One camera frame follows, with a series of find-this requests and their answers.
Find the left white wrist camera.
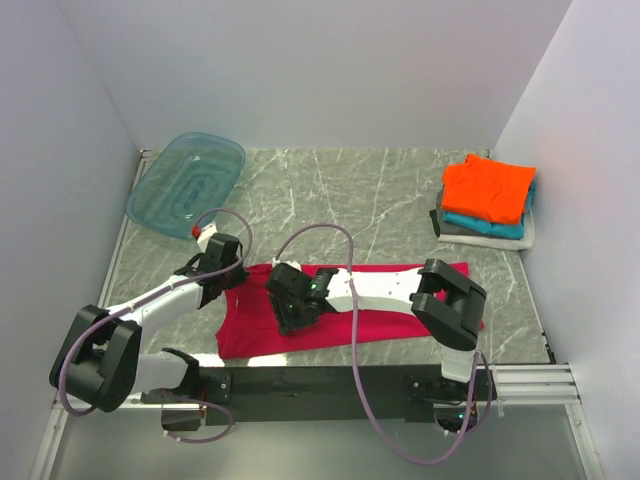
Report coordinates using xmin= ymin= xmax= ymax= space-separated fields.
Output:
xmin=191 ymin=222 xmax=218 ymax=253

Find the aluminium rail frame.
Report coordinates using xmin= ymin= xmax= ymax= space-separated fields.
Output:
xmin=33 ymin=148 xmax=602 ymax=479

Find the black base beam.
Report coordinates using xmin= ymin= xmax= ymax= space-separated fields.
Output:
xmin=139 ymin=364 xmax=501 ymax=427

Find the teal plastic bin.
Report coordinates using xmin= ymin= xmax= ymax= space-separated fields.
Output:
xmin=125 ymin=132 xmax=246 ymax=239

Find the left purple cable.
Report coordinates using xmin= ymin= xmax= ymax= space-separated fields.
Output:
xmin=58 ymin=207 xmax=254 ymax=445

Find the purple cable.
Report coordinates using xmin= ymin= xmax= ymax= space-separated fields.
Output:
xmin=277 ymin=223 xmax=495 ymax=466
xmin=58 ymin=207 xmax=254 ymax=445

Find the magenta t-shirt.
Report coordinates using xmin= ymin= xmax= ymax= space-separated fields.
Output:
xmin=216 ymin=264 xmax=431 ymax=360

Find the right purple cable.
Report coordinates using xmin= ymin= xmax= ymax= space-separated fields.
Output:
xmin=277 ymin=223 xmax=495 ymax=466

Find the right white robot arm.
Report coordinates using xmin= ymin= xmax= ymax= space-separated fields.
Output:
xmin=266 ymin=259 xmax=487 ymax=399

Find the white folded t-shirt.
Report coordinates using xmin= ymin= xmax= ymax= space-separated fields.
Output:
xmin=438 ymin=211 xmax=535 ymax=251

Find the teal folded t-shirt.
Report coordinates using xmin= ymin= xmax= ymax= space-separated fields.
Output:
xmin=443 ymin=181 xmax=536 ymax=240

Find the orange folded t-shirt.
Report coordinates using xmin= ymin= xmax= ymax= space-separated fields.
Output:
xmin=441 ymin=154 xmax=536 ymax=225

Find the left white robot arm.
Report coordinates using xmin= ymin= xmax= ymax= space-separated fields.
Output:
xmin=49 ymin=233 xmax=248 ymax=412

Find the grey folded t-shirt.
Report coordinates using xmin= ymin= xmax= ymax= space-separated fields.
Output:
xmin=429 ymin=189 xmax=480 ymax=237

